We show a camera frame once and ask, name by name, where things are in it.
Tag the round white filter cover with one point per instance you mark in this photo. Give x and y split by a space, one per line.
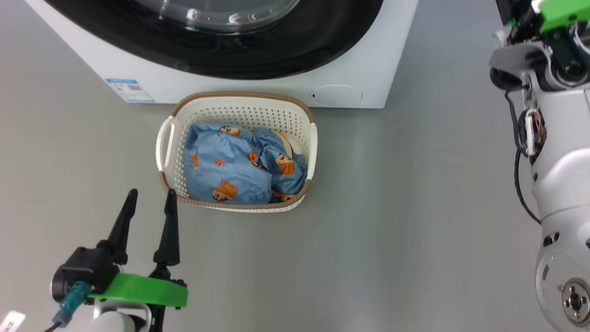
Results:
336 94

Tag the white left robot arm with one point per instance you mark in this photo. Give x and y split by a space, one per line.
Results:
115 323

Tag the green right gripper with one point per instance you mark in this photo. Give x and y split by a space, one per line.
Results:
562 11

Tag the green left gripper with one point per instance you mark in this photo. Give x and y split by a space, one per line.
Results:
138 289

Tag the white front-load washing machine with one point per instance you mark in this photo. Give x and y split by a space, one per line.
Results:
359 55

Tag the blue cartoon print garment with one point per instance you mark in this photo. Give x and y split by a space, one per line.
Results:
221 157

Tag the blue cartoon garment cream lining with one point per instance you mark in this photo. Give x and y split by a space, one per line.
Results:
288 177

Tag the blue energy label sticker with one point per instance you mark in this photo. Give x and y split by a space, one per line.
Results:
130 90

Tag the cream perforated laundry basket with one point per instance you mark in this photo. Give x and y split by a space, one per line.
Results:
239 110

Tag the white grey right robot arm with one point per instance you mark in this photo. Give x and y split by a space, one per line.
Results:
562 184

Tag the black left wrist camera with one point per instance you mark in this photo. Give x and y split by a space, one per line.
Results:
83 267

